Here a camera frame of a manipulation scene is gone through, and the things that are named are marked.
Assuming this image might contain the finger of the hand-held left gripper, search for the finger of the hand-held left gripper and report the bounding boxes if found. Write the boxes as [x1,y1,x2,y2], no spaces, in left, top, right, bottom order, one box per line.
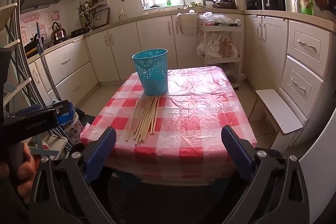
[34,100,73,117]

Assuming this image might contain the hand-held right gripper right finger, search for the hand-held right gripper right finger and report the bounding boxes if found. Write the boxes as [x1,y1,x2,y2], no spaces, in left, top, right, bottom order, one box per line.
[221,125,310,224]

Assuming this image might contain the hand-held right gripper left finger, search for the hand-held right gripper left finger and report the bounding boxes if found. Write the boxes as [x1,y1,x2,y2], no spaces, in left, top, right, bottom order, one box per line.
[28,126,117,224]

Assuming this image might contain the bundle of wooden chopsticks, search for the bundle of wooden chopsticks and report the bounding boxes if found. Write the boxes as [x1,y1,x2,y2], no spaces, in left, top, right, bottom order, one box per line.
[126,95,161,146]

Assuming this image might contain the teal perforated plastic basket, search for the teal perforated plastic basket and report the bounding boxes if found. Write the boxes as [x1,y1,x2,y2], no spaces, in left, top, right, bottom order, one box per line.
[132,49,169,96]

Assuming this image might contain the person's left hand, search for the person's left hand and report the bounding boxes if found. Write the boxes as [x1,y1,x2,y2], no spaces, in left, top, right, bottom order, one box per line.
[16,142,37,204]

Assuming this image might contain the blue plastic bag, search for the blue plastic bag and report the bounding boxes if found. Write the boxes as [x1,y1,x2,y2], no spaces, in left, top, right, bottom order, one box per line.
[51,99,76,130]

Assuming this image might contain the floral trash bin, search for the floral trash bin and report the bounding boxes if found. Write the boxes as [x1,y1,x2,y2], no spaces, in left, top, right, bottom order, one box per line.
[62,112,84,146]

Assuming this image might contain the dark blue dustpan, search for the dark blue dustpan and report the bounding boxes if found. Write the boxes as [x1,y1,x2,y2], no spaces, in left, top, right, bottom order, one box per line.
[75,108,97,127]

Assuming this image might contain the red white checked tablecloth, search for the red white checked tablecloth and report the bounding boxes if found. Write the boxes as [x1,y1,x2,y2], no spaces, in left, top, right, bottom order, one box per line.
[80,67,258,180]

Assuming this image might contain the white stool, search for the white stool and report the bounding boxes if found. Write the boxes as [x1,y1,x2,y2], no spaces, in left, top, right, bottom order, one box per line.
[255,89,303,135]

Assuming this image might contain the steel mop pole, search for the steel mop pole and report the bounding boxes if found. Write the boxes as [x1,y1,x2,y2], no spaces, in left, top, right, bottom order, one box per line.
[35,20,62,102]

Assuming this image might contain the black wok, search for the black wok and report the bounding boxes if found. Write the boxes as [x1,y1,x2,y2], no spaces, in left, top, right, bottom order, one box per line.
[24,34,46,55]

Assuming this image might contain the steel kettle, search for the steel kettle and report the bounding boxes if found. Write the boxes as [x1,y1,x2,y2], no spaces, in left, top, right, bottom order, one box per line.
[50,22,66,42]

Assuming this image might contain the white trolley cart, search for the white trolley cart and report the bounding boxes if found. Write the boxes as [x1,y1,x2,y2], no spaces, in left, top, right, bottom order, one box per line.
[197,18,243,89]

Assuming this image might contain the black leaning tray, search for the black leaning tray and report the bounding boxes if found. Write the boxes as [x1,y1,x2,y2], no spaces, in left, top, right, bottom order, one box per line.
[93,7,110,28]

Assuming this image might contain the brown plastic bag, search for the brown plastic bag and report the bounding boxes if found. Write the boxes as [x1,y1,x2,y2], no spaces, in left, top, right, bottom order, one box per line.
[219,36,238,58]

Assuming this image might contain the white plastic bag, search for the white plastic bag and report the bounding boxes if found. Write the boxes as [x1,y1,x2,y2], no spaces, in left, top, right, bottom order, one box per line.
[197,32,222,59]

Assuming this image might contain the white slatted rack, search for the white slatted rack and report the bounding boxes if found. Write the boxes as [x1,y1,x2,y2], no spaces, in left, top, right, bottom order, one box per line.
[0,3,29,109]

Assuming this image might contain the cream base cabinets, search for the cream base cabinets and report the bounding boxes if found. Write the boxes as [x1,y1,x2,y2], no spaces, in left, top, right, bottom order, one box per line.
[26,10,336,140]

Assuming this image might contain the clear bags of groceries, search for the clear bags of groceries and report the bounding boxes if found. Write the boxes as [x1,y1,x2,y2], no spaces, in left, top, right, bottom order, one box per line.
[199,12,240,26]

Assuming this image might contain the white hanging waste bin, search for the white hanging waste bin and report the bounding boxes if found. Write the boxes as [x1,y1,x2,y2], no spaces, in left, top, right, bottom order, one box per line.
[176,12,200,35]

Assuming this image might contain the black cooking pot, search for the black cooking pot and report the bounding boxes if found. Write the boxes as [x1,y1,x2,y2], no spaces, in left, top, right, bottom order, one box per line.
[265,0,285,11]

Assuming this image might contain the pink wall stickers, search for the pink wall stickers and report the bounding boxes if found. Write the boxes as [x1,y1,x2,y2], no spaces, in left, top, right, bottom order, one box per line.
[20,11,61,43]

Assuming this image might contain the wall utensil rack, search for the wall utensil rack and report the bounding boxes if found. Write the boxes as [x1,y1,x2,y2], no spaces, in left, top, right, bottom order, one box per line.
[77,0,108,30]

